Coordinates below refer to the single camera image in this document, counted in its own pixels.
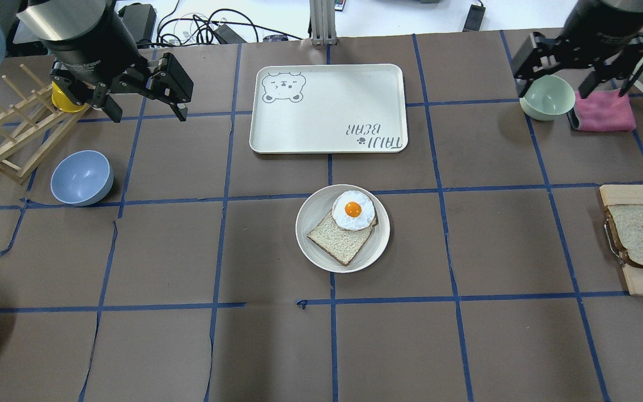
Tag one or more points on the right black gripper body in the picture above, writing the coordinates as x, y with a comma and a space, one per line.
600, 30

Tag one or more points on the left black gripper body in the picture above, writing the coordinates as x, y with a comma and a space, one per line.
82, 44

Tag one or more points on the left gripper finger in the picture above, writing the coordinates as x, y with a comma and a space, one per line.
181, 111
111, 108

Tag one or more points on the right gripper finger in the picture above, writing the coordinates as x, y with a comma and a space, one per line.
600, 74
523, 85

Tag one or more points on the bread slice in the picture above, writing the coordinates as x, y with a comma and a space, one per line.
626, 226
341, 245

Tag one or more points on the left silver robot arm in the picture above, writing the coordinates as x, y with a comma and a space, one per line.
51, 20

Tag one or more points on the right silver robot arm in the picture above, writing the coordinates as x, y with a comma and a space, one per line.
604, 36

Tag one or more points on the cream round plate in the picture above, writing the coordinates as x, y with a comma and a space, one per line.
314, 209

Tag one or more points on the bread slice on plate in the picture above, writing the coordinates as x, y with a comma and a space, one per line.
341, 245

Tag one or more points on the green bowl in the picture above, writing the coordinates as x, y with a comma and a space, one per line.
548, 98

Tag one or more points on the pink cloth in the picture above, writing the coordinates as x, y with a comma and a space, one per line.
602, 111

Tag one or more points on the yellow cup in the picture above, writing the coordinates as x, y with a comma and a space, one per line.
65, 99

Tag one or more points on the blue bowl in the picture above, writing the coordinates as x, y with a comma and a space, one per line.
82, 178

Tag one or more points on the black power adapter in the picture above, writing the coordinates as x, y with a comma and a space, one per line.
475, 17

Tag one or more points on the wooden dish rack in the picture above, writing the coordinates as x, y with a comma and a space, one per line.
33, 125

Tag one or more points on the cream bear tray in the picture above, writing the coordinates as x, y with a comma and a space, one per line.
329, 109

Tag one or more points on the fried egg toy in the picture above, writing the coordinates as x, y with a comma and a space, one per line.
353, 211

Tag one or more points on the aluminium frame post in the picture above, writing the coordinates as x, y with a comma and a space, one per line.
323, 22

